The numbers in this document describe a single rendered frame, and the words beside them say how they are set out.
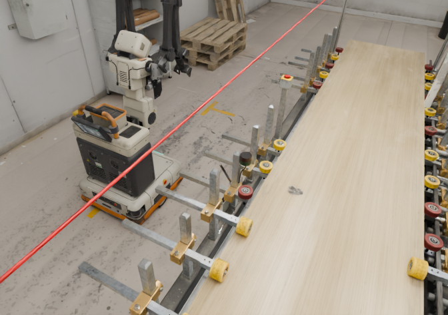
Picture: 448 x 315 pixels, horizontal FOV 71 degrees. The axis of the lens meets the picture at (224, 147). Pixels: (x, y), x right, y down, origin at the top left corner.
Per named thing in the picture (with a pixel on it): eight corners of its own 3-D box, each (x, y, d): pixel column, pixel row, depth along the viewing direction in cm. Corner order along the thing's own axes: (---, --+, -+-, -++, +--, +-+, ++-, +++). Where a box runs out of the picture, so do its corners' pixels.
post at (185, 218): (183, 280, 154) (178, 215, 125) (187, 274, 157) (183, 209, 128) (189, 284, 153) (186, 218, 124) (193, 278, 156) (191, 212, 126)
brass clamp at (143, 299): (129, 314, 116) (127, 307, 113) (152, 283, 125) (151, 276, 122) (143, 321, 114) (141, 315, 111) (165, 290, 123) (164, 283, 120)
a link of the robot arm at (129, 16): (117, -14, 231) (129, -11, 228) (123, -15, 236) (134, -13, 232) (125, 44, 258) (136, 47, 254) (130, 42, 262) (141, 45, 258)
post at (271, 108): (260, 164, 226) (268, 105, 197) (262, 161, 229) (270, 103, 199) (265, 166, 225) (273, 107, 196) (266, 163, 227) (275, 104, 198)
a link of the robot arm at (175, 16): (164, -6, 216) (178, -4, 212) (169, -7, 220) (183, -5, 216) (168, 55, 241) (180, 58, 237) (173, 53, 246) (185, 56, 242)
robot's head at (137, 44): (135, 53, 216) (143, 32, 217) (111, 47, 224) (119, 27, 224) (146, 61, 230) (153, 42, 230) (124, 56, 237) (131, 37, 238)
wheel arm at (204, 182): (179, 177, 188) (179, 172, 186) (183, 174, 191) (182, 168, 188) (246, 204, 173) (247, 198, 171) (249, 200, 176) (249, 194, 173)
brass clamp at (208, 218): (199, 219, 152) (199, 212, 148) (213, 200, 161) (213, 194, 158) (210, 224, 149) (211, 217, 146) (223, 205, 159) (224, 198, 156)
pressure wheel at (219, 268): (211, 262, 125) (219, 254, 133) (207, 280, 126) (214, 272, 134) (225, 268, 123) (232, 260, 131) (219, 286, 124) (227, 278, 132)
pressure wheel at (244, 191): (234, 206, 175) (235, 191, 168) (240, 196, 181) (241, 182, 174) (247, 211, 173) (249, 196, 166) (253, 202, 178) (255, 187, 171)
